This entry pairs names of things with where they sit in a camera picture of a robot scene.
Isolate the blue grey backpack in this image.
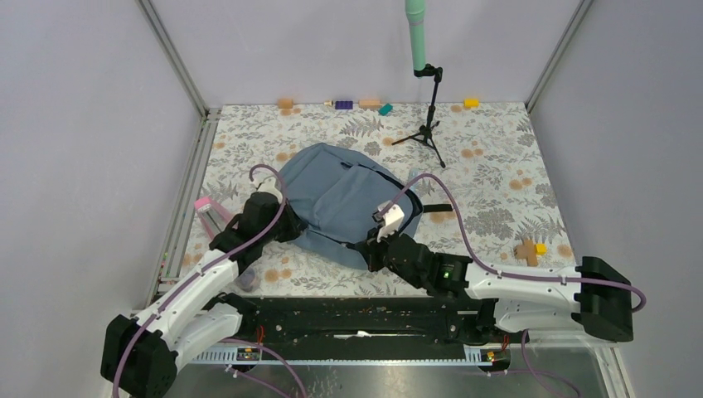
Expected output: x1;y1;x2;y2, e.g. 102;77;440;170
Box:
277;143;454;271

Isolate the white slotted cable duct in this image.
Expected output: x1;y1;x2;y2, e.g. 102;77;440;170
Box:
191;341;494;366

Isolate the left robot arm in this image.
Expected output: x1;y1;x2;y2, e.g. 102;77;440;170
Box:
100;188;304;397

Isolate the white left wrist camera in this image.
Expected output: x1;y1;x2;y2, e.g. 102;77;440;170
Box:
257;177;283;202

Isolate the teal toy block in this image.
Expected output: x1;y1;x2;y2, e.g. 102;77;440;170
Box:
378;104;393;116

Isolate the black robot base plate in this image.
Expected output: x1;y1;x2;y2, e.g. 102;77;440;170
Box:
208;294;521;354

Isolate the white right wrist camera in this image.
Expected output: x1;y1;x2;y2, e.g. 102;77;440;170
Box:
372;201;405;242

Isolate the aluminium frame rail right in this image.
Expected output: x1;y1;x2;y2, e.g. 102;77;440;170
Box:
525;0;594;114

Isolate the aluminium frame rail left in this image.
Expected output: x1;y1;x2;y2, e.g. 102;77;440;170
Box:
136;0;211;299

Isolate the mint green microphone handle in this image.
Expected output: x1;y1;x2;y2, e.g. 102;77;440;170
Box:
405;0;426;72

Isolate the black mini tripod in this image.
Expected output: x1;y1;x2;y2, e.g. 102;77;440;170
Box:
391;63;446;168

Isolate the purple toy brick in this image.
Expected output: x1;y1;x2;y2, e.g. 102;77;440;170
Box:
334;100;354;110

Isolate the tan wooden puzzle piece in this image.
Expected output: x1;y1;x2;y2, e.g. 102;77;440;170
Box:
513;239;540;267

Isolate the long tan wooden block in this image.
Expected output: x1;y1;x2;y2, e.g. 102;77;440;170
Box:
358;99;382;109

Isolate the small tan wooden block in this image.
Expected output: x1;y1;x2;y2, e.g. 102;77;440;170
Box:
277;98;294;109

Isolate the small yellow cube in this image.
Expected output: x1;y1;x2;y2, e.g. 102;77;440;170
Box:
535;243;548;256

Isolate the aluminium frame rail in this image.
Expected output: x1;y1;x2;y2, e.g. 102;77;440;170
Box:
136;0;211;299
525;0;594;114

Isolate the small clear purple jar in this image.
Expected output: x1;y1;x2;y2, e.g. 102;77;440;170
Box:
235;268;260;293

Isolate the pink transparent pencil case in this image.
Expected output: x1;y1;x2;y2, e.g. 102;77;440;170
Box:
194;197;233;240

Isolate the light blue glue tube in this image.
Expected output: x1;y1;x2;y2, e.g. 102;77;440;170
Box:
407;169;421;182

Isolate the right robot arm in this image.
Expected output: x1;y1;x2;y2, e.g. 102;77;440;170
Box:
355;233;634;342

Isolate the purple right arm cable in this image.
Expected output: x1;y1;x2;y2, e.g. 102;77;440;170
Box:
379;173;647;314

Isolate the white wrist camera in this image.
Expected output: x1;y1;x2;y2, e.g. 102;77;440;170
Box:
257;177;283;202
372;201;405;242

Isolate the yellow toy block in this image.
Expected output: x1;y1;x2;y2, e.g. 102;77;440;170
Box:
463;98;480;109

